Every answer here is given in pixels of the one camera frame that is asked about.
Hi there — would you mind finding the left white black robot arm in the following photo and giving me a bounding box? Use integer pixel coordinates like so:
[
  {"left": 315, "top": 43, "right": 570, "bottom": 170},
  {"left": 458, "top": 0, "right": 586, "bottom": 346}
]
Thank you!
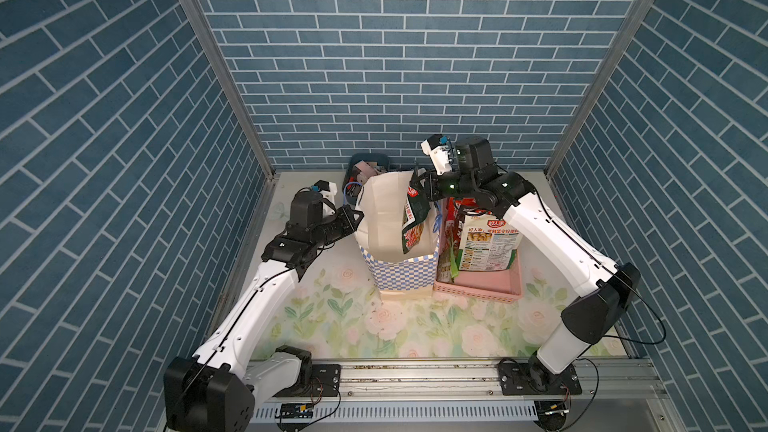
[{"left": 163, "top": 180, "right": 364, "bottom": 431}]

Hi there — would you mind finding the blue checkered paper bag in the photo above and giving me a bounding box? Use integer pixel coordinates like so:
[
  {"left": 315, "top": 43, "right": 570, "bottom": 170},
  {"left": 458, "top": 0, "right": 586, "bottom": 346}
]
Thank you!
[{"left": 354, "top": 171, "right": 442, "bottom": 301}]

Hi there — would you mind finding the green circuit board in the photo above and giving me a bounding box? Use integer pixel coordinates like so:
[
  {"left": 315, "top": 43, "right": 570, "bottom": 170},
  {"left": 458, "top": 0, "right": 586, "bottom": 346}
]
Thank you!
[{"left": 276, "top": 403, "right": 315, "bottom": 422}]

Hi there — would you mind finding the dark red fish seasoning packet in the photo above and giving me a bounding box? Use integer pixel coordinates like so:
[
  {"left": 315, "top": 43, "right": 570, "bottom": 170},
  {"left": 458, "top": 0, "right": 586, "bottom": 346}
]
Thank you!
[{"left": 456, "top": 213, "right": 522, "bottom": 272}]

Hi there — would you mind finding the green small sachet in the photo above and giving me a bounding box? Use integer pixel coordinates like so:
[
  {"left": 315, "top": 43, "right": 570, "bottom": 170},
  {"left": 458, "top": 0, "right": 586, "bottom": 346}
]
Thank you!
[{"left": 436, "top": 233, "right": 459, "bottom": 284}]

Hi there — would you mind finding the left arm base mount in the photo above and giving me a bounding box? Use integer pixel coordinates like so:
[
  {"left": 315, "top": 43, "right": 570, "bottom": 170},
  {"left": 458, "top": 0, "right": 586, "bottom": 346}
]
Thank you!
[{"left": 275, "top": 364, "right": 341, "bottom": 399}]

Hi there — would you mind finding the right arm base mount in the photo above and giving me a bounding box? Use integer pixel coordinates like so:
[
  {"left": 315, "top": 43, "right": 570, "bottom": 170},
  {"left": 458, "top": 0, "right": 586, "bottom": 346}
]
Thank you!
[{"left": 496, "top": 358, "right": 582, "bottom": 396}]

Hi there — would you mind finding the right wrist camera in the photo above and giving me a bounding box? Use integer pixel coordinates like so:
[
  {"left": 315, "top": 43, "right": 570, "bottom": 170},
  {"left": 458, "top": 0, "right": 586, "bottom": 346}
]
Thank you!
[{"left": 421, "top": 134, "right": 458, "bottom": 176}]

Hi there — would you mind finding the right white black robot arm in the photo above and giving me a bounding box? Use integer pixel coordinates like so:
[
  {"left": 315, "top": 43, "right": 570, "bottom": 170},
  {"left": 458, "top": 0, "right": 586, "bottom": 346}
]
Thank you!
[{"left": 410, "top": 134, "right": 640, "bottom": 382}]

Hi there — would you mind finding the pink plastic basket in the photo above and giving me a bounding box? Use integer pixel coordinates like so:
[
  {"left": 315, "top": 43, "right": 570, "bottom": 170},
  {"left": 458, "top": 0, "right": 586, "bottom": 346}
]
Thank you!
[{"left": 434, "top": 206, "right": 523, "bottom": 303}]

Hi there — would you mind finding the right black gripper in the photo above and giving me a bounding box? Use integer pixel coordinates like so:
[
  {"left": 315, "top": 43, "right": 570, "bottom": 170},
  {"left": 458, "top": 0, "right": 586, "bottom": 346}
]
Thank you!
[{"left": 408, "top": 171, "right": 476, "bottom": 203}]

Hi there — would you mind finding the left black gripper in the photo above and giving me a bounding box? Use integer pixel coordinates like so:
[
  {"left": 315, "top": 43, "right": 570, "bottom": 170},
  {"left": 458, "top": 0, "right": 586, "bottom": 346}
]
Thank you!
[{"left": 308, "top": 204, "right": 365, "bottom": 248}]

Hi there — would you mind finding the orange seasoning packet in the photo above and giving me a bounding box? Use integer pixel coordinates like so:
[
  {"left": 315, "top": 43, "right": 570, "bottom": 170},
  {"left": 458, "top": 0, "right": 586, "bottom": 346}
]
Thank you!
[{"left": 445, "top": 198, "right": 476, "bottom": 235}]

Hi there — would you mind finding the right circuit board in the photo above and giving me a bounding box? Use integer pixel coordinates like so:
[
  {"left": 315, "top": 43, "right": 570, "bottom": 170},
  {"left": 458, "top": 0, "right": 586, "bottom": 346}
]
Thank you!
[{"left": 534, "top": 401, "right": 570, "bottom": 431}]

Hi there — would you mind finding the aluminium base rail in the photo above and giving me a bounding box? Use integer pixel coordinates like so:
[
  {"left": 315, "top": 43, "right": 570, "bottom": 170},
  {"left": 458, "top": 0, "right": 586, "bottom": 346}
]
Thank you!
[{"left": 316, "top": 357, "right": 668, "bottom": 401}]

